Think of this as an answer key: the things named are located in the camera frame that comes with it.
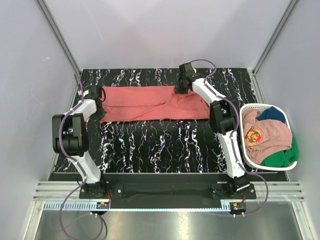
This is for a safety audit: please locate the red t-shirt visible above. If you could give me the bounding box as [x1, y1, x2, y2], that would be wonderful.
[100, 85, 210, 123]

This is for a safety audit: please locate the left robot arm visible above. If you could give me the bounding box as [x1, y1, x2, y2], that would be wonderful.
[52, 85, 108, 199]

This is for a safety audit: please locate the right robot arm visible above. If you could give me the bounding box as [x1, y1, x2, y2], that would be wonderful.
[174, 62, 250, 199]

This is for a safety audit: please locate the white laundry basket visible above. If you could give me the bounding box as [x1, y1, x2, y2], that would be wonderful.
[239, 103, 298, 172]

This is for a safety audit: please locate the blue t-shirt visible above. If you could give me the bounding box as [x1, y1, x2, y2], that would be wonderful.
[257, 106, 286, 124]

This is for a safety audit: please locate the pink printed t-shirt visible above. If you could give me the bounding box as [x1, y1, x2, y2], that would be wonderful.
[242, 108, 293, 165]

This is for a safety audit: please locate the green t-shirt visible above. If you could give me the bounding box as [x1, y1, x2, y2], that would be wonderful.
[260, 136, 299, 168]

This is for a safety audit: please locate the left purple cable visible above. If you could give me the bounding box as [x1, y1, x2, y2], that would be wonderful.
[58, 73, 109, 240]

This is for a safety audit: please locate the left aluminium corner post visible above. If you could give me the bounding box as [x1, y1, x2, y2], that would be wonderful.
[35, 0, 82, 74]

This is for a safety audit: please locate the aluminium corner post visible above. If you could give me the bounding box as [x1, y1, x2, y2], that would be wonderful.
[252, 0, 301, 76]
[35, 0, 82, 74]

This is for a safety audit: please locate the aluminium frame rail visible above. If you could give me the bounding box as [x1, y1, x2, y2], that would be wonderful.
[33, 181, 304, 212]

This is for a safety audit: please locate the right aluminium corner post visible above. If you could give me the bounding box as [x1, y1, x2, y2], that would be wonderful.
[252, 0, 301, 76]

